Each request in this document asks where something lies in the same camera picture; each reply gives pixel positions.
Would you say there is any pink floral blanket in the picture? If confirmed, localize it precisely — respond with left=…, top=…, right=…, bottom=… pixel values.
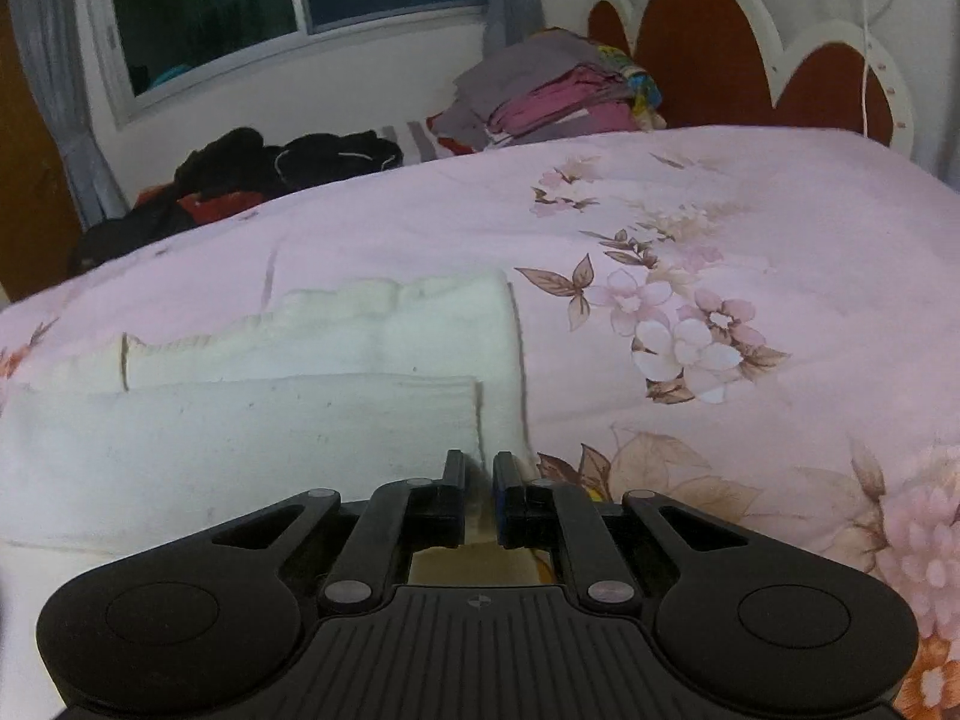
left=0, top=124, right=960, bottom=720

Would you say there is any stack of folded pink clothes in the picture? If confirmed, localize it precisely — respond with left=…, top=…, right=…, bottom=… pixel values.
left=435, top=28, right=638, bottom=155

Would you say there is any striped cloth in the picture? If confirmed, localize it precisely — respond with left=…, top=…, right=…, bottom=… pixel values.
left=381, top=120, right=451, bottom=163

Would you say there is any brown wooden wardrobe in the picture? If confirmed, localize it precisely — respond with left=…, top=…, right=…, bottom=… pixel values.
left=0, top=0, right=85, bottom=302

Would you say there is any pink folded garment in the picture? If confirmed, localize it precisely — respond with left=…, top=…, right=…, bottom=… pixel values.
left=487, top=66, right=647, bottom=145

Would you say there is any white knitted garment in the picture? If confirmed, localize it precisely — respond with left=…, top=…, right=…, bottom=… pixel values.
left=0, top=270, right=538, bottom=552

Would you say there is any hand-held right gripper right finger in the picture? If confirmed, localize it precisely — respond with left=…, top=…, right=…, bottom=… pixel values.
left=491, top=452, right=751, bottom=610

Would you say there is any pile of black clothes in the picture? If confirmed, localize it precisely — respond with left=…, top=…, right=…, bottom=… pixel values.
left=69, top=127, right=406, bottom=275

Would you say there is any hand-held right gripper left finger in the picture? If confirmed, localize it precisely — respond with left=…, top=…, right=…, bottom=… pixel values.
left=212, top=450, right=470, bottom=612

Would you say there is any red and white headboard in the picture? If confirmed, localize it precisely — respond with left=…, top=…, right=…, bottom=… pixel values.
left=587, top=0, right=922, bottom=163

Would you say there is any red garment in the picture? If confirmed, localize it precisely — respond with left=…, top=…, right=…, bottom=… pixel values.
left=178, top=191, right=262, bottom=227

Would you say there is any colourful printed cloth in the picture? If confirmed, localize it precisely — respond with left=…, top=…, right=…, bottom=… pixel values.
left=596, top=43, right=667, bottom=130

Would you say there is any window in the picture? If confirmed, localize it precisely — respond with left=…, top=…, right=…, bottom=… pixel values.
left=86, top=0, right=497, bottom=127

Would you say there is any white cable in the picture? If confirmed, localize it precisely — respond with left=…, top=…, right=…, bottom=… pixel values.
left=825, top=0, right=917, bottom=142

